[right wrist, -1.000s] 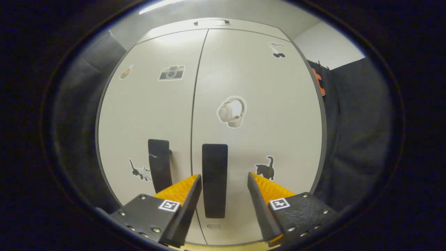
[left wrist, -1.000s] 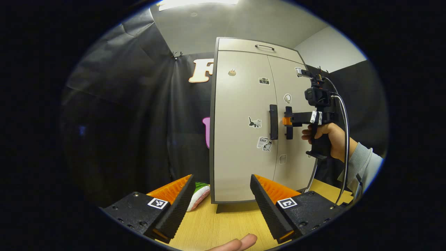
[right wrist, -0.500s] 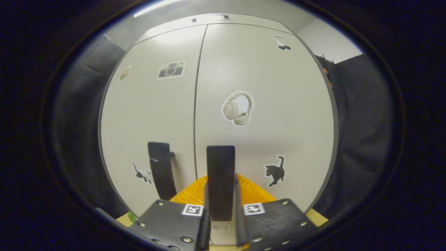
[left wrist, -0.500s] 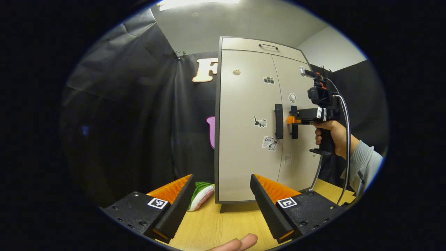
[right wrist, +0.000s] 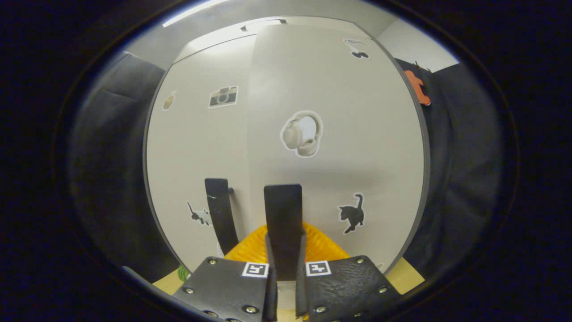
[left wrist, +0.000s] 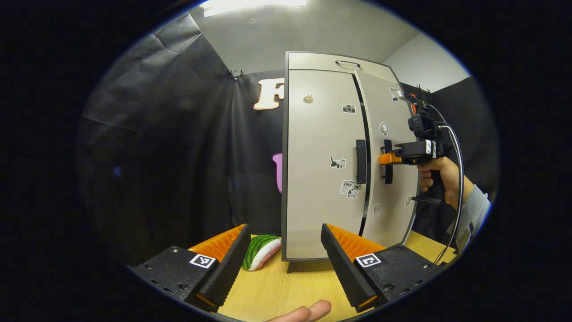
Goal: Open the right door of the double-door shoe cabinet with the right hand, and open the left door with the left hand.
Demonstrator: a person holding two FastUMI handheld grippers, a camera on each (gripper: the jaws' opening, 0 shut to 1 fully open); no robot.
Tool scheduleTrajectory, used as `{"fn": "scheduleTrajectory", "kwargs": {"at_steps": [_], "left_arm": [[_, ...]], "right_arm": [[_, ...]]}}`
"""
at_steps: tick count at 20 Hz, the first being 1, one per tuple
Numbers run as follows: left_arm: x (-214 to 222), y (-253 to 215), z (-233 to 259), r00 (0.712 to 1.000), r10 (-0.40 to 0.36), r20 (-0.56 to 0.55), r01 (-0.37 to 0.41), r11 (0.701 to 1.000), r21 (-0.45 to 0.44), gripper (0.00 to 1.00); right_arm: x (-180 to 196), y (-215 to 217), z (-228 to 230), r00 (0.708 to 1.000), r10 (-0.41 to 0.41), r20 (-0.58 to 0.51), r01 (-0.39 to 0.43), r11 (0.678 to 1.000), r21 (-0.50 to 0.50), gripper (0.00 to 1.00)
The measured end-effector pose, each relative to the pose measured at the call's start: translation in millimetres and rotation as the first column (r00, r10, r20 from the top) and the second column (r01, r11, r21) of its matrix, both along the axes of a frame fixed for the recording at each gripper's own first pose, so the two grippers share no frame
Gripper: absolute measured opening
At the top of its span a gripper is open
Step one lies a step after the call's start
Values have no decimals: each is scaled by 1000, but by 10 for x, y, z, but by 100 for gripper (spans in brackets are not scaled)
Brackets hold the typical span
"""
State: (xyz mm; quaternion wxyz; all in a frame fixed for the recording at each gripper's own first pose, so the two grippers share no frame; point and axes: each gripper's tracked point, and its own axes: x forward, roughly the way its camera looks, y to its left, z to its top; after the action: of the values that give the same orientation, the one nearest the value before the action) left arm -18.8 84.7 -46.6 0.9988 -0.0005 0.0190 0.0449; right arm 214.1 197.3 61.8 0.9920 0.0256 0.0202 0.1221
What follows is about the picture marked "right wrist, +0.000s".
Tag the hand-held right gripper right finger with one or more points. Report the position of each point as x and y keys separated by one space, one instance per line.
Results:
x=348 y=286

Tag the black backdrop cloth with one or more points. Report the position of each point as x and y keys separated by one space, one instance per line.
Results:
x=464 y=179

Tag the cabinet door with camera sticker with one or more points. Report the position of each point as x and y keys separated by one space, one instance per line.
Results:
x=192 y=147

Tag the green and white roll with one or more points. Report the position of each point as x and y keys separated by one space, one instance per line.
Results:
x=183 y=273

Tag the cabinet door with headphone sticker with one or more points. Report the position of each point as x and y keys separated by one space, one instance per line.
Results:
x=335 y=170

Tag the white double-door shoe cabinet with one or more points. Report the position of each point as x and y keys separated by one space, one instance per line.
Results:
x=427 y=150

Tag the white cabinet drawer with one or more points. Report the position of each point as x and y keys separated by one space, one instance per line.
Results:
x=214 y=43

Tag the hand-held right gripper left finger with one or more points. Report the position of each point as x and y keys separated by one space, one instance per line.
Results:
x=223 y=286

